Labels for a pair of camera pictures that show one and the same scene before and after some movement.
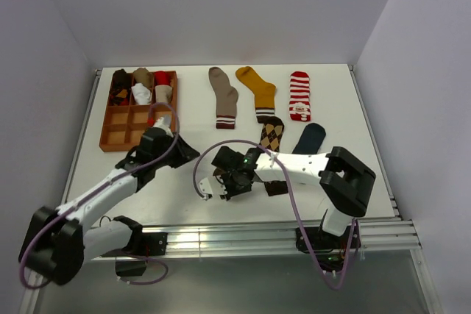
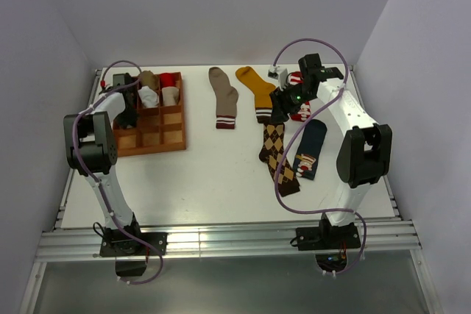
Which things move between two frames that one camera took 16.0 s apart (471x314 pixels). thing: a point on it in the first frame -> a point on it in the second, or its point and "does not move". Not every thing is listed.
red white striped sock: x=299 y=106 does not move
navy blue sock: x=312 y=139 does not move
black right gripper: x=224 y=179 -> x=281 y=105
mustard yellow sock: x=265 y=92 does not move
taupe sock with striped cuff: x=227 y=98 does not move
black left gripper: x=185 y=152 -> x=129 y=121
